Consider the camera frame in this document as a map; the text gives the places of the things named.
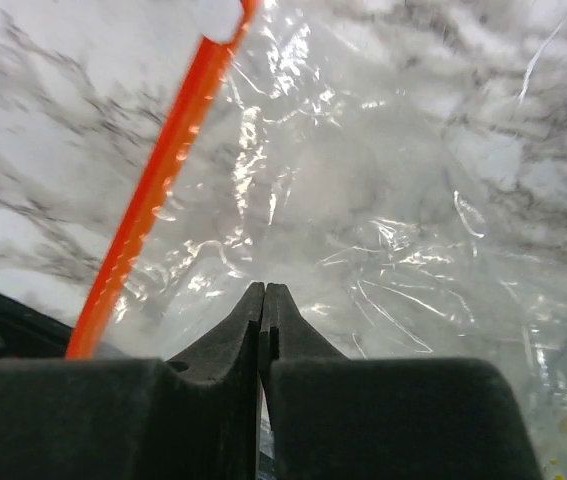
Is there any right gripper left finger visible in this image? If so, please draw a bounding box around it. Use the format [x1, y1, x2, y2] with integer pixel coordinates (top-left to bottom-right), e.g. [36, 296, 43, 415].
[0, 283, 264, 479]

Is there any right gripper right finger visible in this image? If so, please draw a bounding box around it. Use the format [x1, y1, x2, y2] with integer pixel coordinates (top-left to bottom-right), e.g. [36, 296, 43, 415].
[260, 284, 541, 479]

